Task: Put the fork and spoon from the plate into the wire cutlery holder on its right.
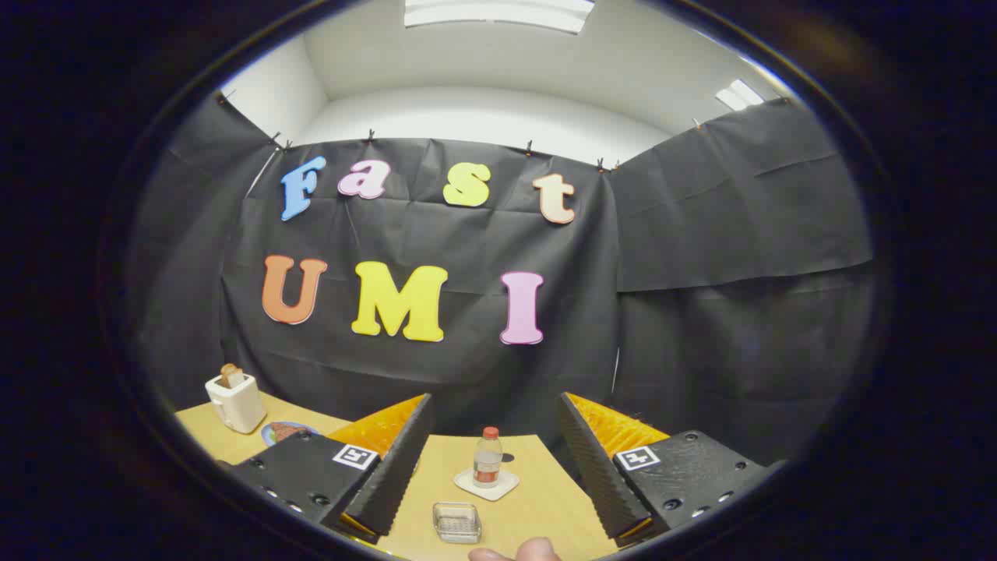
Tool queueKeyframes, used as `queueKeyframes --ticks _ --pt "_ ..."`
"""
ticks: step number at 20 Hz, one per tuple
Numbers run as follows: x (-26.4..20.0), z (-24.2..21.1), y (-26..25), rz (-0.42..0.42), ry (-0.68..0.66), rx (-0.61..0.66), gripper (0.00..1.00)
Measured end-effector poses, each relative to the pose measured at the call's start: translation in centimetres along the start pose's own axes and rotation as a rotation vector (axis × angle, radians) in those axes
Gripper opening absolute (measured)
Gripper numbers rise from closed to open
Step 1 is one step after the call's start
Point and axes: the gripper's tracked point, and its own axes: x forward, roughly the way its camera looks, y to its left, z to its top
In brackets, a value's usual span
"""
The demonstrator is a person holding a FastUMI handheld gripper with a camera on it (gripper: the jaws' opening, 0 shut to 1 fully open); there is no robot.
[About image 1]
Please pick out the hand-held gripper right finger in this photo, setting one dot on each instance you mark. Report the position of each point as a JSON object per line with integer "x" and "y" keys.
{"x": 596, "y": 475}

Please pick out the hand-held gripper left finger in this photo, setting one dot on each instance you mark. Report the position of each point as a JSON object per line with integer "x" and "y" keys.
{"x": 393, "y": 475}

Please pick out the white square coaster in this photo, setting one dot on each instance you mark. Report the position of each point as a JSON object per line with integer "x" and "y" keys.
{"x": 466, "y": 483}

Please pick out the perforated metal tray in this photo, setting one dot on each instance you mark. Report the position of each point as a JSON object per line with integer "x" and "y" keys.
{"x": 457, "y": 523}

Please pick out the clear red-capped water bottle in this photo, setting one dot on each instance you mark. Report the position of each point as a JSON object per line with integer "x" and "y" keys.
{"x": 487, "y": 461}

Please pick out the brown steak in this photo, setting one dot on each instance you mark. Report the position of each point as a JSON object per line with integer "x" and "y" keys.
{"x": 287, "y": 431}

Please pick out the blue plate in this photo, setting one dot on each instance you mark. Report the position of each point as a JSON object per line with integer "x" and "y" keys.
{"x": 269, "y": 435}

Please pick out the cream white toaster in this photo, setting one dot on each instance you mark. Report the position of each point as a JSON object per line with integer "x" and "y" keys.
{"x": 237, "y": 405}

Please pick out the toasted bread slice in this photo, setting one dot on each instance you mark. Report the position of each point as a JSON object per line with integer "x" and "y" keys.
{"x": 231, "y": 375}

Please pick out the small ceiling light panel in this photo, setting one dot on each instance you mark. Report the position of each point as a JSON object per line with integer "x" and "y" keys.
{"x": 740, "y": 93}

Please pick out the large ceiling light panel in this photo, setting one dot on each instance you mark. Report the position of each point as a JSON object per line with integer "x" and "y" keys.
{"x": 498, "y": 12}

